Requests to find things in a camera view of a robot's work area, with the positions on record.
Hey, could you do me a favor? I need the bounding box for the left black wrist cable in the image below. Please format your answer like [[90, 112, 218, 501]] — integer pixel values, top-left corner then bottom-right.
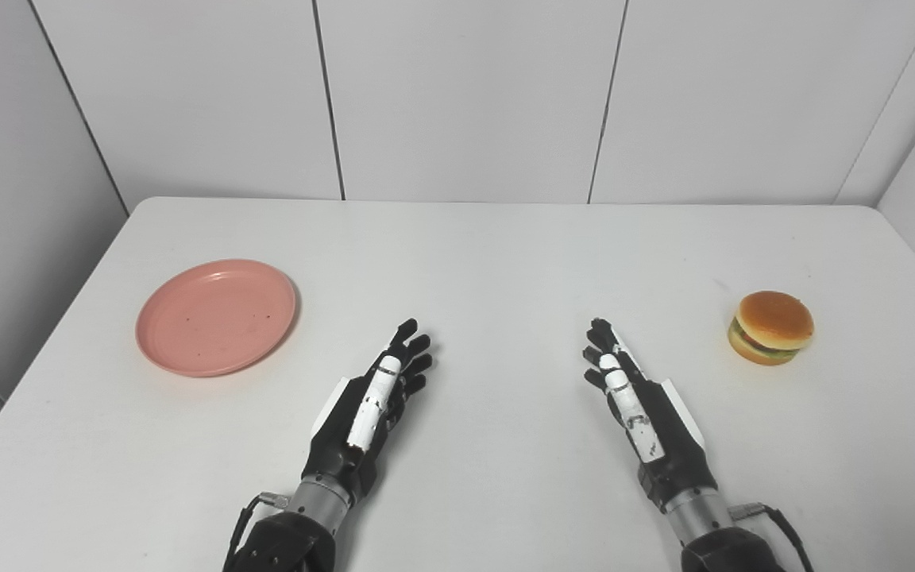
[[222, 492, 290, 572]]

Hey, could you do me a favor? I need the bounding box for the toy hamburger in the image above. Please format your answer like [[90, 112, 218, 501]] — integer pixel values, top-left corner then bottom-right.
[[727, 291, 815, 366]]

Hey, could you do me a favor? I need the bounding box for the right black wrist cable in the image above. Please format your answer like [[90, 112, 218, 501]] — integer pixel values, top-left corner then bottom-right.
[[731, 502, 816, 572]]

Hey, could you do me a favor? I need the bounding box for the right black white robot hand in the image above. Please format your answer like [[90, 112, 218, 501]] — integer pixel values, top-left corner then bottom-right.
[[582, 318, 719, 511]]

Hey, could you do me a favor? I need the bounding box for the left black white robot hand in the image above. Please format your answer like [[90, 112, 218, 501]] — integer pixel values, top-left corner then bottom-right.
[[302, 319, 434, 507]]

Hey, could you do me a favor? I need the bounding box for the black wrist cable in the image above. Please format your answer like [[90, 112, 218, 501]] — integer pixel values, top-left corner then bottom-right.
[[222, 492, 290, 572], [731, 502, 816, 572]]

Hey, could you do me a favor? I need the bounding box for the pink round plate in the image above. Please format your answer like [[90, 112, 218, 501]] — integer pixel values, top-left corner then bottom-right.
[[135, 259, 299, 378]]

